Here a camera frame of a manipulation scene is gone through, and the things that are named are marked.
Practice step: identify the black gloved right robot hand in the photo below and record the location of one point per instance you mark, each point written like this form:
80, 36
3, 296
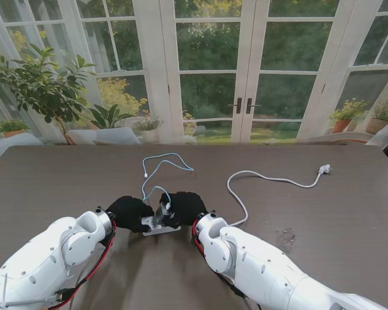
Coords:
186, 206

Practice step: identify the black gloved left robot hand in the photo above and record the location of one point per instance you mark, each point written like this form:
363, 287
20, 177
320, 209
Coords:
129, 214

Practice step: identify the grey charger adapter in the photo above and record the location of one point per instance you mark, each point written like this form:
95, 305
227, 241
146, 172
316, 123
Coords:
161, 214

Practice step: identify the white power strip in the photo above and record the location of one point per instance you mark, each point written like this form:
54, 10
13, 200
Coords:
158, 230

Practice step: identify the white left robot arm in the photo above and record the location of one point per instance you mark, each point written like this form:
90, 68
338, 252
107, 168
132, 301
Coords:
51, 255

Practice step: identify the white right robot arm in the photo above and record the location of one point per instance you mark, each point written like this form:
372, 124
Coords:
262, 264

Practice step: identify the grey armchair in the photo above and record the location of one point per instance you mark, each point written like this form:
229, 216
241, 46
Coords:
106, 135

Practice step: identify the flowering plant in white pot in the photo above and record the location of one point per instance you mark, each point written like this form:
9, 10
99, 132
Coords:
148, 124

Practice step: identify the broad leaf green plant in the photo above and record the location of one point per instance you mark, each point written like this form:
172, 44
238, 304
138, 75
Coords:
110, 117

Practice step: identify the grey sofa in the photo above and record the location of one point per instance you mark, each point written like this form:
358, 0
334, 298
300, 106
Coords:
16, 140

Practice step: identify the white french door leaf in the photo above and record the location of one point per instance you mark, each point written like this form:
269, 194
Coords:
286, 72
208, 72

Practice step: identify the small plant in terracotta pot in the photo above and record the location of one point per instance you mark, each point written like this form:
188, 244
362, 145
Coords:
11, 126

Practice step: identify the tall leafy potted tree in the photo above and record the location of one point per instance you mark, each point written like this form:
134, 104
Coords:
38, 87

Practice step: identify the wooden round side table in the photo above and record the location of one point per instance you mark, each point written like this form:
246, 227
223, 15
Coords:
346, 141

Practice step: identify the yellow-green plant in terracotta pot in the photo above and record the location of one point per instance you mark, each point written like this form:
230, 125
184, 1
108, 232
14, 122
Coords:
342, 124

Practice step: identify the green plant in beige pot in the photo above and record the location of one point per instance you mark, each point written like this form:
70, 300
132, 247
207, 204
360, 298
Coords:
376, 124

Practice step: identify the light grey chair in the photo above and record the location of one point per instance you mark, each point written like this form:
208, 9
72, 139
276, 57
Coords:
386, 132

